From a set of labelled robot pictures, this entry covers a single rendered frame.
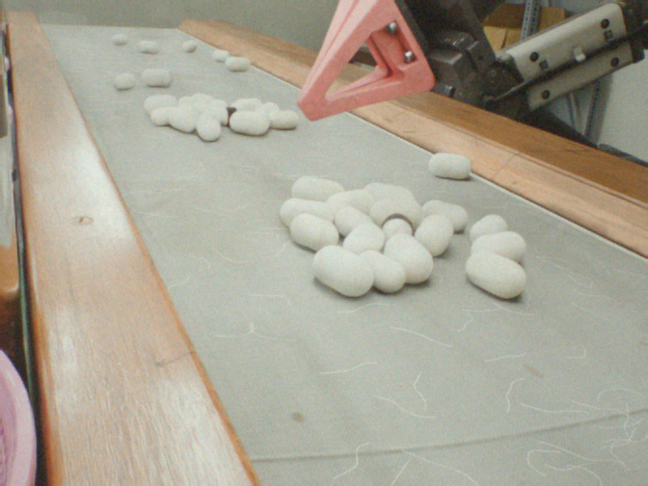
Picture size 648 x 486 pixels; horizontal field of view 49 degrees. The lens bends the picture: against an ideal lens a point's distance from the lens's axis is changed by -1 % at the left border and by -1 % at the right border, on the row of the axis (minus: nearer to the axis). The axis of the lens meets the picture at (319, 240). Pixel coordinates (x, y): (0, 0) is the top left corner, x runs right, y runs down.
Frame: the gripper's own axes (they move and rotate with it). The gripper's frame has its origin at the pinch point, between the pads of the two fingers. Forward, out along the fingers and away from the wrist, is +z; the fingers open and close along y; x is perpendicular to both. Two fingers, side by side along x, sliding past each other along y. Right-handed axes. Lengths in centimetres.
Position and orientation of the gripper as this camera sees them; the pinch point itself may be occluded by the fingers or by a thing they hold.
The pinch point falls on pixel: (313, 103)
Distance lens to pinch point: 43.6
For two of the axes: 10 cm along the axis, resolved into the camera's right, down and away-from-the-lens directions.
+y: 4.1, 3.5, -8.4
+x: 5.3, 6.7, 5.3
